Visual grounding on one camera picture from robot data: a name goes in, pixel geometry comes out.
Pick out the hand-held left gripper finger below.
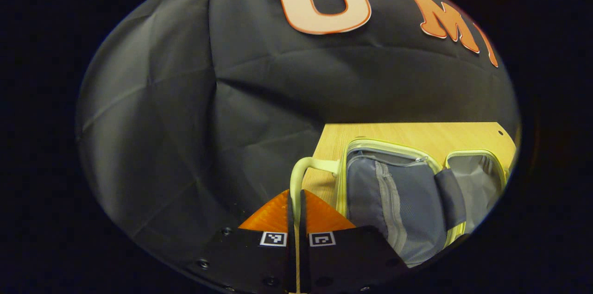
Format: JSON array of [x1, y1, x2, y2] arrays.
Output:
[[299, 189, 409, 294], [184, 189, 297, 294]]

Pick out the pale yellow suitcase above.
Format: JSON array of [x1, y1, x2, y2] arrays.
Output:
[[290, 138, 511, 268]]

